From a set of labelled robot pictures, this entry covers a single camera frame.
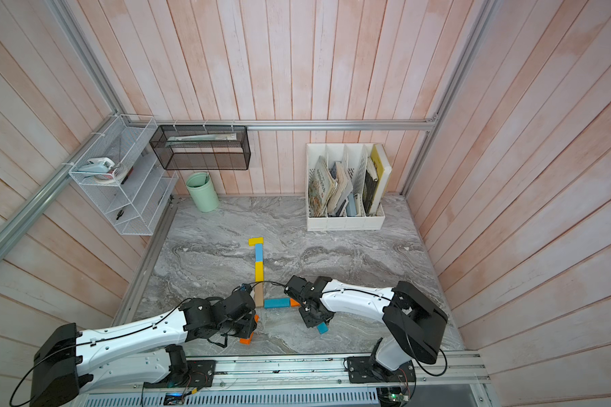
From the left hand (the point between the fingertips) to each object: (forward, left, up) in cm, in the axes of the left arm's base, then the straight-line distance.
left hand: (247, 331), depth 77 cm
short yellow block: (+37, +4, -5) cm, 38 cm away
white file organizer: (+54, -32, +16) cm, 64 cm away
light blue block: (+31, 0, -4) cm, 31 cm away
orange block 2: (-3, -1, +1) cm, 3 cm away
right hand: (+3, -22, -5) cm, 23 cm away
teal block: (+11, -8, -5) cm, 15 cm away
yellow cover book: (+62, -48, +23) cm, 82 cm away
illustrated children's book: (+54, -25, +13) cm, 61 cm away
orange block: (+10, -14, -2) cm, 18 cm away
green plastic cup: (+55, +26, +5) cm, 61 cm away
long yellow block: (+23, -1, -4) cm, 23 cm away
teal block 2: (+2, -24, -2) cm, 24 cm away
